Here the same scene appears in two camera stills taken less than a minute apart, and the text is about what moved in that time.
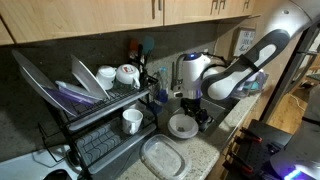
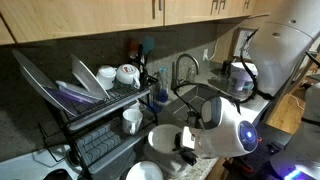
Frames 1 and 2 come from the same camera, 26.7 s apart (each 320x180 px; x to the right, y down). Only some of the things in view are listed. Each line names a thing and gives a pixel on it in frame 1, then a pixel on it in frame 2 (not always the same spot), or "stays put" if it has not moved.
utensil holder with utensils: x=138 y=56 stays put
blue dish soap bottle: x=164 y=85 stays put
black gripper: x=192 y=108 → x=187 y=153
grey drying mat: x=96 y=143 stays put
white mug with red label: x=128 y=74 stays put
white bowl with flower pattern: x=183 y=126 → x=161 y=138
